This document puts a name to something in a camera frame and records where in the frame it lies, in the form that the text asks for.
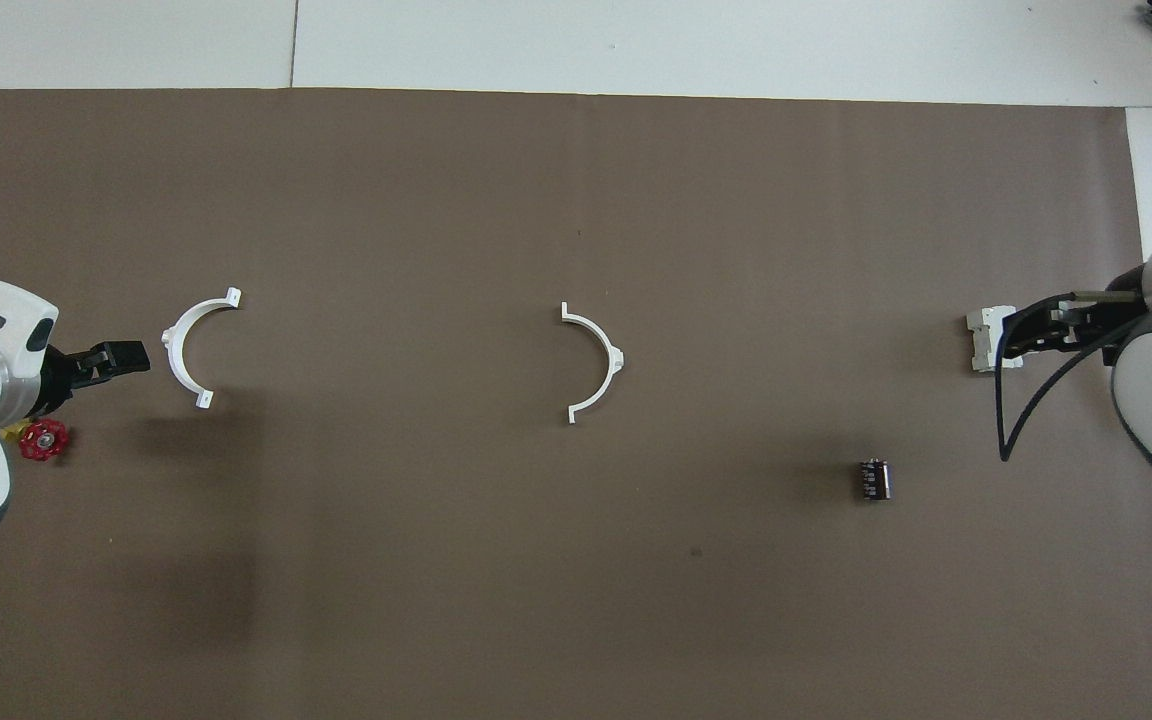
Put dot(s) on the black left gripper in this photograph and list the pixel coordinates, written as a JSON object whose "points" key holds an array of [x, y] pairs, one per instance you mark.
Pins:
{"points": [[61, 378]]}

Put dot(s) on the red handwheel brass valve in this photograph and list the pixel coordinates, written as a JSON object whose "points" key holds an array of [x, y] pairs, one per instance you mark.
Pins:
{"points": [[44, 441]]}

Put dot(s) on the brown table mat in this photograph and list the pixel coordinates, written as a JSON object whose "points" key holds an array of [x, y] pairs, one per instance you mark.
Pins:
{"points": [[486, 550]]}

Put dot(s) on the grey circuit breaker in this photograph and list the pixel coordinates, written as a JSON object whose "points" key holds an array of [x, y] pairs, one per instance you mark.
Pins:
{"points": [[984, 340]]}

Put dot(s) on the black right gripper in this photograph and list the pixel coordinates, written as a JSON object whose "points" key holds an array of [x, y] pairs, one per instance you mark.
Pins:
{"points": [[1116, 318]]}

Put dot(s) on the black cylindrical capacitor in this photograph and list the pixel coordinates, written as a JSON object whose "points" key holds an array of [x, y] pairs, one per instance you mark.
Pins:
{"points": [[874, 480]]}

